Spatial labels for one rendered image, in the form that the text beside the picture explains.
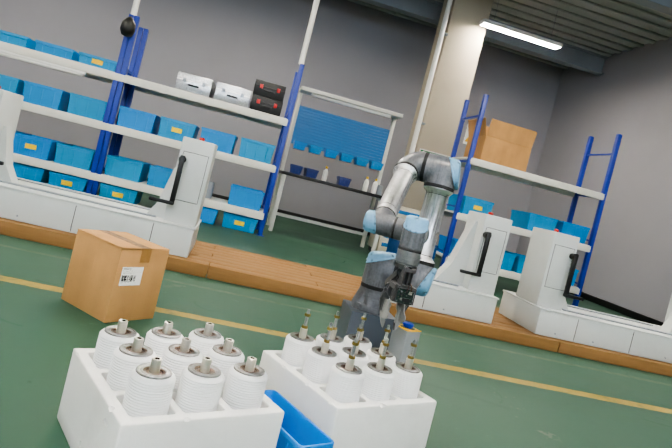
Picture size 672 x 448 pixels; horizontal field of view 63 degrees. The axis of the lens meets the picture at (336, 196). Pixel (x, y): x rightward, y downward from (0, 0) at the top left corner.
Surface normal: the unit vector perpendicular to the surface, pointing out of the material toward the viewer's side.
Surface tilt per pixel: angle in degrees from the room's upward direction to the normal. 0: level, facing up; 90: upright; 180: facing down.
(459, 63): 90
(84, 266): 90
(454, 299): 90
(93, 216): 90
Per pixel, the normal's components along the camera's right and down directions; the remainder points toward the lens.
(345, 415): 0.59, 0.16
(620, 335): 0.17, 0.06
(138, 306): 0.83, 0.20
